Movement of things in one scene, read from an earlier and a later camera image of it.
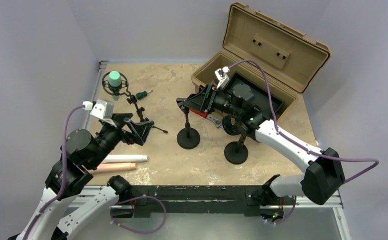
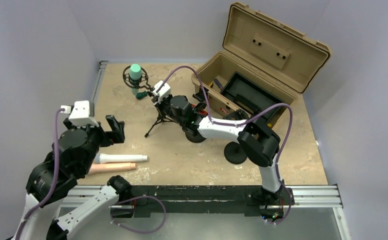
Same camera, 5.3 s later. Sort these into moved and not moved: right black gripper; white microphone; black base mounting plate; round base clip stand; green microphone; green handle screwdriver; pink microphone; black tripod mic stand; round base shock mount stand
Moved: green microphone; right black gripper; round base clip stand; black tripod mic stand
Not moved: white microphone; pink microphone; black base mounting plate; round base shock mount stand; green handle screwdriver
